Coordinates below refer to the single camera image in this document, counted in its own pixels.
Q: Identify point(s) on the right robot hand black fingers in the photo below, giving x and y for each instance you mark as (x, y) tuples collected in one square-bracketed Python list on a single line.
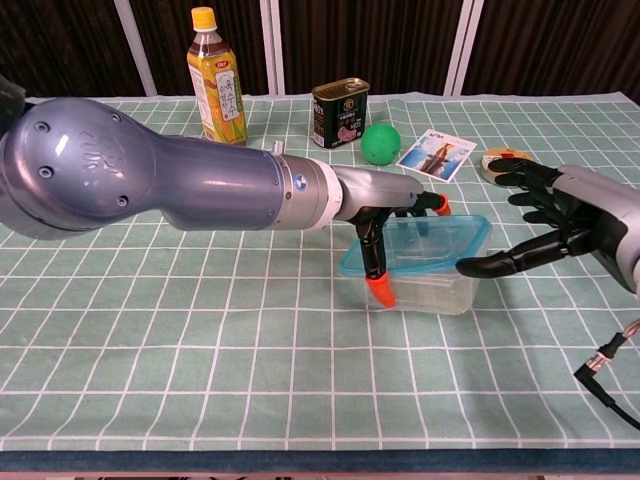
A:
[(600, 215)]

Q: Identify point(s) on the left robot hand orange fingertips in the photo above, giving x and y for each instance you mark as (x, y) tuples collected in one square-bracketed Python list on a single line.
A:
[(375, 192)]

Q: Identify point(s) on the blue transparent plastic container lid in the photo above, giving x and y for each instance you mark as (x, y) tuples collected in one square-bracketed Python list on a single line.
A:
[(430, 240)]

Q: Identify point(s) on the clear plastic container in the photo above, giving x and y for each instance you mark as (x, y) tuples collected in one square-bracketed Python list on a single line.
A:
[(435, 295)]

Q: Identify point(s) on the left robot arm grey-blue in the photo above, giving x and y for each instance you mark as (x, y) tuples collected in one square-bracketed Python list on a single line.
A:
[(150, 180)]

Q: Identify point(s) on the green ball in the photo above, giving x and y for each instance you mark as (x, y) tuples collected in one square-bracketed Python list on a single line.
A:
[(381, 145)]

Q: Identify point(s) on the photo postcard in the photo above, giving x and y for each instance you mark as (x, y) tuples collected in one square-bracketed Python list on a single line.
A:
[(437, 155)]

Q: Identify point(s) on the dark green luncheon meat can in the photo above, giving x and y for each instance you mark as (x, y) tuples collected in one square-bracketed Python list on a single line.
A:
[(340, 117)]

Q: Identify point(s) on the round flat tin red label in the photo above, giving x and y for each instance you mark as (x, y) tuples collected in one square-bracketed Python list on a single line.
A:
[(487, 167)]

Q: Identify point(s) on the tea bottle yellow cap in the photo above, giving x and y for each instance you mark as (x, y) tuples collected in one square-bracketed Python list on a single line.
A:
[(220, 100)]

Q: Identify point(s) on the green checked tablecloth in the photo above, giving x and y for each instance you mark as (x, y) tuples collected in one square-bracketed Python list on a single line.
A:
[(250, 350)]

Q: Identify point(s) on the dark folding screen white frame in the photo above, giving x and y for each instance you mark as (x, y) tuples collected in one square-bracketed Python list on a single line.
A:
[(375, 40)]

